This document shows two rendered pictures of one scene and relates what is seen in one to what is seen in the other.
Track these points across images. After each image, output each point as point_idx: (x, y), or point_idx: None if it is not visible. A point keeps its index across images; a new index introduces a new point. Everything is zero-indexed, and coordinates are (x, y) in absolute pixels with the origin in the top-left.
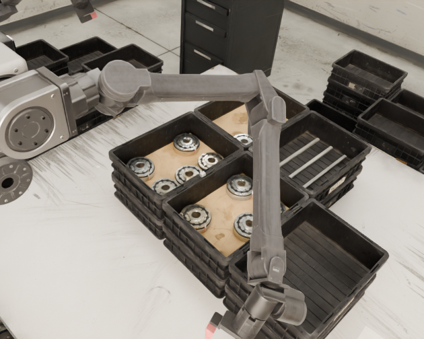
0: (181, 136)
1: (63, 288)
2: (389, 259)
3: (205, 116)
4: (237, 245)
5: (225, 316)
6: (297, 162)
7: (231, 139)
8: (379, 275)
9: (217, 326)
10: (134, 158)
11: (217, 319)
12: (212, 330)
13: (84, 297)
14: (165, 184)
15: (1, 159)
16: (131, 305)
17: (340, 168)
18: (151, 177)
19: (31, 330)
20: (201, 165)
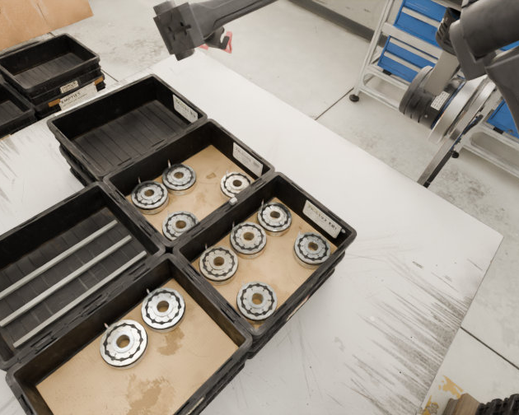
0: (266, 309)
1: (340, 174)
2: (17, 202)
3: (230, 321)
4: (193, 168)
5: (219, 35)
6: (81, 286)
7: (189, 268)
8: (42, 187)
9: (224, 35)
10: (323, 259)
11: (223, 41)
12: (227, 32)
13: (321, 168)
14: (275, 219)
15: (427, 71)
16: (282, 163)
17: (32, 221)
18: None
19: (348, 149)
20: (232, 252)
